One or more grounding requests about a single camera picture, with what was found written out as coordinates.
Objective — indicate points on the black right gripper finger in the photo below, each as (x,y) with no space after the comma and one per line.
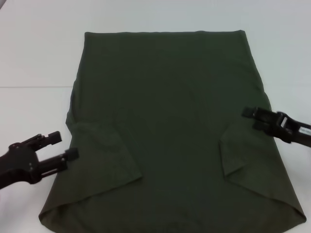
(260,114)
(266,126)

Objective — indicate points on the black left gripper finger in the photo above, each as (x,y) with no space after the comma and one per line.
(53,163)
(54,138)

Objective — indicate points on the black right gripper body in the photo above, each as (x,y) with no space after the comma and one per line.
(296,132)

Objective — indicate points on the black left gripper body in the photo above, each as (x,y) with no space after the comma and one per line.
(19,162)

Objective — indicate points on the dark green t-shirt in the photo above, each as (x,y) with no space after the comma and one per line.
(170,109)

